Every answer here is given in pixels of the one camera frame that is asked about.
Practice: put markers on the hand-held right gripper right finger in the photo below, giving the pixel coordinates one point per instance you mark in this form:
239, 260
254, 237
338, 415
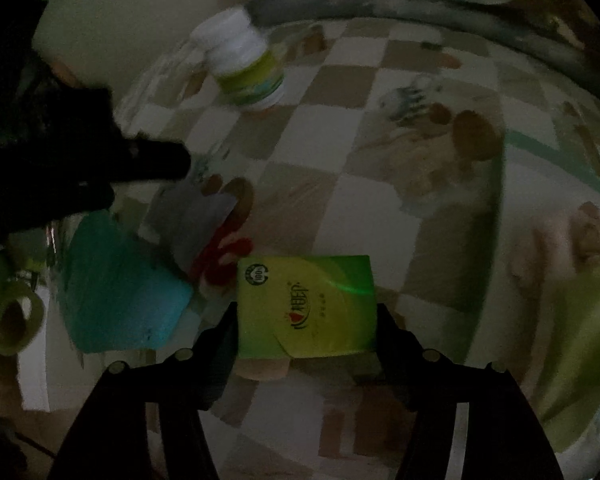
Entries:
392, 360

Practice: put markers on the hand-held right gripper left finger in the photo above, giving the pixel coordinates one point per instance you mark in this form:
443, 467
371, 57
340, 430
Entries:
220, 360

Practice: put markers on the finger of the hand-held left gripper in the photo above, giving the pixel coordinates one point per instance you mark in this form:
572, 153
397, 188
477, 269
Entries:
155, 160

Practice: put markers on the green tissue packet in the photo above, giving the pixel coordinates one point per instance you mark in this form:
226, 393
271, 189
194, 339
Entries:
305, 305

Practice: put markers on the red ribbon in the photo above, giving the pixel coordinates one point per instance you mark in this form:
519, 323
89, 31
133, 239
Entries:
225, 260

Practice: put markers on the teal cup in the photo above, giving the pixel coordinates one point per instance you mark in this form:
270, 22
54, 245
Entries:
120, 290

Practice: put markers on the white bottle with green label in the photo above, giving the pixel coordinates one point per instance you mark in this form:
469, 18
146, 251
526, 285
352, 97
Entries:
245, 60

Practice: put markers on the green mug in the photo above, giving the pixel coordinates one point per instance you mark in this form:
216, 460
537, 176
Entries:
10, 315

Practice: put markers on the checkered tablecloth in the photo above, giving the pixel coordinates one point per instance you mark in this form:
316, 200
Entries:
330, 200

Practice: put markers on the yellow-green cloth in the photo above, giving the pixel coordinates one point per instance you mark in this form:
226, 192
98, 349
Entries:
580, 350

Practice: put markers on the floral painting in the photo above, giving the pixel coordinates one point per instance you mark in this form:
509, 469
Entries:
430, 5

